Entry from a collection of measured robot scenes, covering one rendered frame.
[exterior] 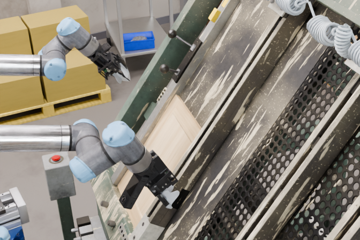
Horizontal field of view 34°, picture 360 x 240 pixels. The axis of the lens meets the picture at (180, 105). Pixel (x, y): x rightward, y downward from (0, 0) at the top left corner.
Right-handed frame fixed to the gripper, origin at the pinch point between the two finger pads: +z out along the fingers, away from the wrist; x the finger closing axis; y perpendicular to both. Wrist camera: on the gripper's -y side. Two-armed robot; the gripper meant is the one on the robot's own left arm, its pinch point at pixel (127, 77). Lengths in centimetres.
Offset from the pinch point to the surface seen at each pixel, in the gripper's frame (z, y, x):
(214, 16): 7.5, -8.4, 40.7
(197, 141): 15.7, 38.8, 14.2
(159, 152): 26.6, 17.5, -8.2
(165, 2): 177, -378, -49
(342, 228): 8, 106, 48
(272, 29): 3, 29, 58
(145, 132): 24.5, 3.4, -11.9
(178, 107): 21.3, 7.6, 7.6
